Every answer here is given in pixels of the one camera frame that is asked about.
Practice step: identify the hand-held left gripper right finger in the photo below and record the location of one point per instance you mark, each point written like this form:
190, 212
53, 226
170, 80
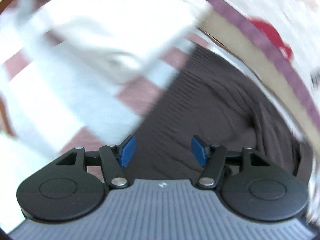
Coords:
198, 150

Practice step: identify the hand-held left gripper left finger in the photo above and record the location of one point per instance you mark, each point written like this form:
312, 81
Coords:
128, 152

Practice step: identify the dark brown knit sweater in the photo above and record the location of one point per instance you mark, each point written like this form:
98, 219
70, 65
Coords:
220, 110

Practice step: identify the strawberry print quilt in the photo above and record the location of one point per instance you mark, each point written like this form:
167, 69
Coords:
250, 52

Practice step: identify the white pillow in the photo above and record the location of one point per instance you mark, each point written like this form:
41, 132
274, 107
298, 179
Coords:
120, 30

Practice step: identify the bear printed bedspread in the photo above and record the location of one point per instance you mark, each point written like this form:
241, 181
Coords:
287, 25

